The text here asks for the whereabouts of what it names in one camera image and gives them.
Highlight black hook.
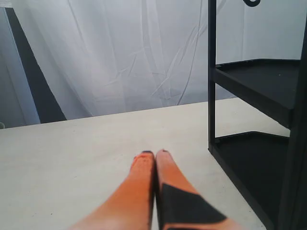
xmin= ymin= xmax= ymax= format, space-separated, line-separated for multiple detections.
xmin=243 ymin=0 xmax=260 ymax=7

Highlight white backdrop cloth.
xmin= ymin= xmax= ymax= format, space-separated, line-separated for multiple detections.
xmin=0 ymin=0 xmax=307 ymax=123

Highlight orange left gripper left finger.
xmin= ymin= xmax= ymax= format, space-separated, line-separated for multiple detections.
xmin=69 ymin=151 xmax=155 ymax=230

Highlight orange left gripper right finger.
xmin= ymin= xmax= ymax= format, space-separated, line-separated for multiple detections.
xmin=155 ymin=149 xmax=242 ymax=230

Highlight dark panel behind cloth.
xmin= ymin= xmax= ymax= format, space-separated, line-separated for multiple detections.
xmin=5 ymin=8 xmax=66 ymax=123

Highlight black shelf rack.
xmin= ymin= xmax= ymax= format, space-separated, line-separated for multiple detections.
xmin=208 ymin=0 xmax=307 ymax=230

